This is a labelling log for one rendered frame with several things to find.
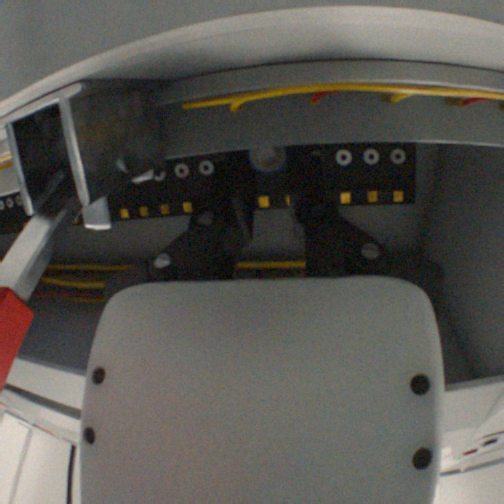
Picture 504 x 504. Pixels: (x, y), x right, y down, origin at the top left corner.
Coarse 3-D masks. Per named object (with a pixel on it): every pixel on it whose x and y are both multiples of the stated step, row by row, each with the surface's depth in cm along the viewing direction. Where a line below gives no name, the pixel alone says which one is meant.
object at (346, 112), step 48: (240, 96) 7; (288, 96) 8; (336, 96) 8; (384, 96) 7; (432, 96) 8; (480, 96) 6; (192, 144) 9; (240, 144) 9; (288, 144) 9; (480, 144) 8; (0, 192) 12
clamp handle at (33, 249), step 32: (64, 192) 6; (32, 224) 5; (64, 224) 5; (96, 224) 7; (32, 256) 5; (0, 288) 4; (32, 288) 4; (0, 320) 4; (0, 352) 4; (0, 384) 3
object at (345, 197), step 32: (192, 160) 24; (352, 160) 22; (384, 160) 22; (128, 192) 26; (160, 192) 26; (192, 192) 25; (256, 192) 25; (352, 192) 23; (384, 192) 23; (0, 224) 31
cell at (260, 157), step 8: (248, 152) 14; (256, 152) 14; (264, 152) 13; (272, 152) 13; (280, 152) 13; (248, 160) 14; (256, 160) 14; (264, 160) 13; (272, 160) 13; (280, 160) 14; (256, 168) 14; (264, 168) 14; (272, 168) 14; (280, 168) 14
